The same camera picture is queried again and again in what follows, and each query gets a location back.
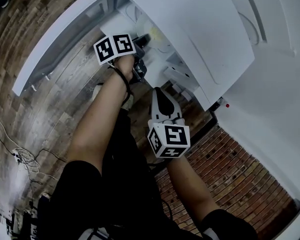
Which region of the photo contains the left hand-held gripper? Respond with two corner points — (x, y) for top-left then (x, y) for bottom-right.
(93, 33), (152, 84)

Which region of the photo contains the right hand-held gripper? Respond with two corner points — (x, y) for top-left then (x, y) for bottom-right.
(147, 86), (191, 159)

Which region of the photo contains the white plate of food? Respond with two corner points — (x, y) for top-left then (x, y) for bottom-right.
(136, 18), (173, 55)

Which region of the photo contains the white microwave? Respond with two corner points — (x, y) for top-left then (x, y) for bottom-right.
(11, 0), (256, 112)

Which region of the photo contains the person's left forearm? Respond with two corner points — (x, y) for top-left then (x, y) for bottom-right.
(66, 55), (141, 178)

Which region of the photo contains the person's right forearm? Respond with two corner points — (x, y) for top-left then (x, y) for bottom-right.
(164, 155), (231, 225)

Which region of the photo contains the person's white shoe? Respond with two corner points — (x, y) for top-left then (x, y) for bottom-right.
(120, 93), (136, 111)

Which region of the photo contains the person's black clothing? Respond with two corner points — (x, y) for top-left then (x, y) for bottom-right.
(37, 107), (259, 240)

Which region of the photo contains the white power strip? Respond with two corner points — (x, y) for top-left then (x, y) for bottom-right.
(11, 147), (25, 164)

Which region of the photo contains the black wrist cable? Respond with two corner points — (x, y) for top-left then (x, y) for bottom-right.
(107, 63), (134, 105)

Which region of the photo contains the white cable bundle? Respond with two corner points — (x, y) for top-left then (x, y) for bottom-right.
(14, 146), (59, 183)

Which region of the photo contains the thin black floor cable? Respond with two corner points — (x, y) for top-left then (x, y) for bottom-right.
(0, 122), (67, 165)

